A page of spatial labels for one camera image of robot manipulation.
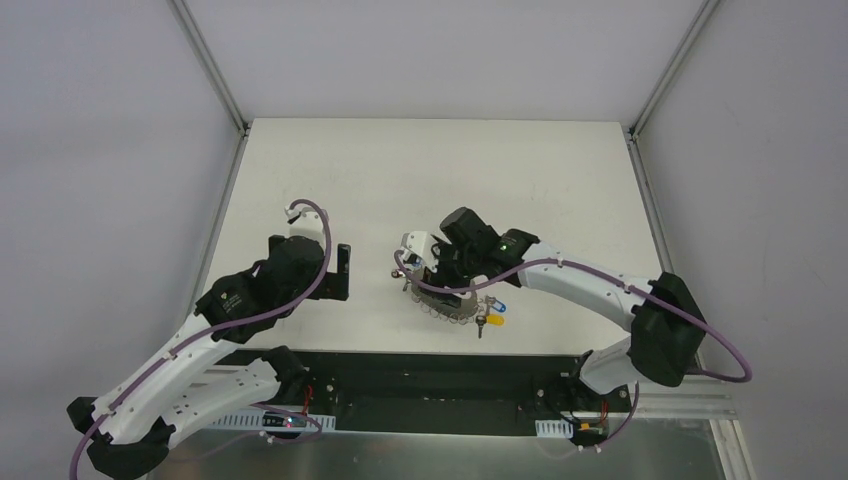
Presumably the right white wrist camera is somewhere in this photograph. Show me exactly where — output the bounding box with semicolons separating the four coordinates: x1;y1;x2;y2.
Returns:
400;231;438;272

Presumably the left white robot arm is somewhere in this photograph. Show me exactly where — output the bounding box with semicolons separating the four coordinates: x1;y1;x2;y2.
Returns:
67;235;351;479

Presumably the right aluminium frame post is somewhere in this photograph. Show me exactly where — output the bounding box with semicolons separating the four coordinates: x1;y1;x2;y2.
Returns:
623;0;724;273

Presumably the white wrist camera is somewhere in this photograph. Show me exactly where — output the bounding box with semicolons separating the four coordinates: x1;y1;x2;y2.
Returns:
285;205;325;243
400;231;438;272

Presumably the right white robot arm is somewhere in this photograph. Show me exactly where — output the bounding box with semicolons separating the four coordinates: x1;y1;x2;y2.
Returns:
413;207;706;410

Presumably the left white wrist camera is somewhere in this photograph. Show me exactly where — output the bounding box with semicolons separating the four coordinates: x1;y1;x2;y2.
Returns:
285;205;325;243

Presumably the right white cable duct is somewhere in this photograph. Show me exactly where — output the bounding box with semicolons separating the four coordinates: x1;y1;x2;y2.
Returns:
534;419;574;439

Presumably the silver crescent key holder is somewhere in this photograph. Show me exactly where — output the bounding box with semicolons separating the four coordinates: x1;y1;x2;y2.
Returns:
397;268;484;325

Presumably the left aluminium frame post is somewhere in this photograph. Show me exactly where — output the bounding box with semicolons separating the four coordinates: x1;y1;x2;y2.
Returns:
168;1;248;311

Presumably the white cable duct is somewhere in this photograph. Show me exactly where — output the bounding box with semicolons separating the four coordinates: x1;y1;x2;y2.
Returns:
206;409;337;433
534;419;574;439

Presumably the aluminium frame post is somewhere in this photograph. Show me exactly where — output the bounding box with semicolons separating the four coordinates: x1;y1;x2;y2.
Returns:
623;0;724;273
168;1;248;311

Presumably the left white cable duct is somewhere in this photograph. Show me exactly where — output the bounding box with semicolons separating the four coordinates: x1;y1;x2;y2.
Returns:
206;409;337;433

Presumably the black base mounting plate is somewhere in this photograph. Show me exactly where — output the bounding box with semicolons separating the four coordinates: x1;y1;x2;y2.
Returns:
218;349;634;439

